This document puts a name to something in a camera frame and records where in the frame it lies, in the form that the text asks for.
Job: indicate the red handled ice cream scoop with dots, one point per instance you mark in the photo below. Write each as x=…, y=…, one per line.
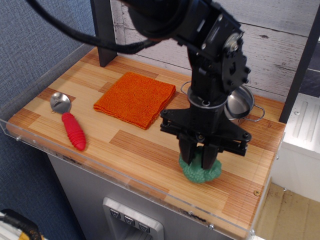
x=60, y=103

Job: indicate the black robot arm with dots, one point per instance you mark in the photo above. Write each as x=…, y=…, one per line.
x=213, y=39

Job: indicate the silver dispenser button panel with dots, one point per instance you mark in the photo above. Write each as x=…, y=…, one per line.
x=132, y=220

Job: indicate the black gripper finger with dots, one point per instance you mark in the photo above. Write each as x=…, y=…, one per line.
x=187, y=148
x=209, y=155

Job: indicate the left dark vertical post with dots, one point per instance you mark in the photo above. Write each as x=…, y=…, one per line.
x=104, y=30

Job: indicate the white toy sink unit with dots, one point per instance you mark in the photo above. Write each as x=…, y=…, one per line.
x=297, y=164

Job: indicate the right dark vertical post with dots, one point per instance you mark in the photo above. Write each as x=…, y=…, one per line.
x=304, y=62

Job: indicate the orange folded cloth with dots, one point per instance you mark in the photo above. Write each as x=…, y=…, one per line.
x=136, y=99

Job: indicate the grey toy fridge cabinet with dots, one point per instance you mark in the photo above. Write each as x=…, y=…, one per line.
x=86, y=192

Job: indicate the stainless steel pot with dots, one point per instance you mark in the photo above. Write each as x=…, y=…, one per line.
x=240, y=105

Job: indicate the green toy broccoli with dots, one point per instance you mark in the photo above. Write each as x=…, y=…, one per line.
x=194, y=171

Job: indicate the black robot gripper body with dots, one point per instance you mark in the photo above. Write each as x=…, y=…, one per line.
x=231, y=138

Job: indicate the dark vertical post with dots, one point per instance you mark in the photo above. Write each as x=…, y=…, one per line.
x=104, y=30
x=304, y=62

